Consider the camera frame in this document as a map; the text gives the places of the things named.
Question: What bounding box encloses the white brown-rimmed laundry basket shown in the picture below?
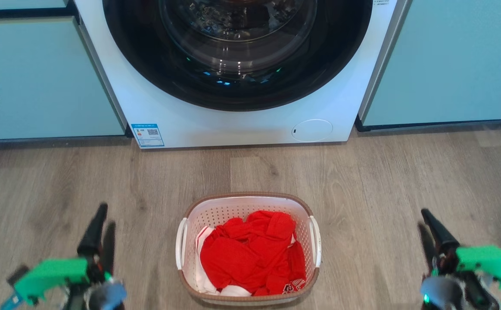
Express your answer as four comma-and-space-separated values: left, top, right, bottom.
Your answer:
175, 192, 322, 307

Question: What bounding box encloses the blue cable connector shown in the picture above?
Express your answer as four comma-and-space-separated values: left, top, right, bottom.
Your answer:
0, 293, 23, 310

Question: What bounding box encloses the red garment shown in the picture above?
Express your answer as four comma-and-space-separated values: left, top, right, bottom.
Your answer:
199, 210, 307, 297

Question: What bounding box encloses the pale teal cabinet door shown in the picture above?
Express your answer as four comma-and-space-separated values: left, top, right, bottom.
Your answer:
0, 17, 126, 141

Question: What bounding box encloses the white garment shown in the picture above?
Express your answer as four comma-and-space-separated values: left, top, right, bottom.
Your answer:
195, 226, 252, 297

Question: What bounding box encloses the black round washer door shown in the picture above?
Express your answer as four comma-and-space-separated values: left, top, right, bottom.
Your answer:
103, 0, 373, 112

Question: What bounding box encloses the white front-load washing machine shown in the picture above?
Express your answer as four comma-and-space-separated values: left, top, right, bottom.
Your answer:
75, 0, 408, 149

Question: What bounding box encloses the blue energy label sticker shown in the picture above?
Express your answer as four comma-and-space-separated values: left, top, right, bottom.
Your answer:
131, 124, 165, 148

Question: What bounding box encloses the pale teal cabinet drawer front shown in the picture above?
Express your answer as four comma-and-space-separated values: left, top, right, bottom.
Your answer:
0, 0, 68, 10

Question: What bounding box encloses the large pale teal cabinet panel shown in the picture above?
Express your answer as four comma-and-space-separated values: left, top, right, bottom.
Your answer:
361, 0, 501, 127

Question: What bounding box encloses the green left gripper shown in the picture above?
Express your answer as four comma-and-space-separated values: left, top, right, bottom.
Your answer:
13, 203, 117, 306

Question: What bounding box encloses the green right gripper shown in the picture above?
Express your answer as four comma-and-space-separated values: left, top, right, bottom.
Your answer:
418, 208, 501, 291

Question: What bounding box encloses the round white filter cover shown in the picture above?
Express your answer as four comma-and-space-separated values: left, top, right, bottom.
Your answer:
292, 119, 333, 143

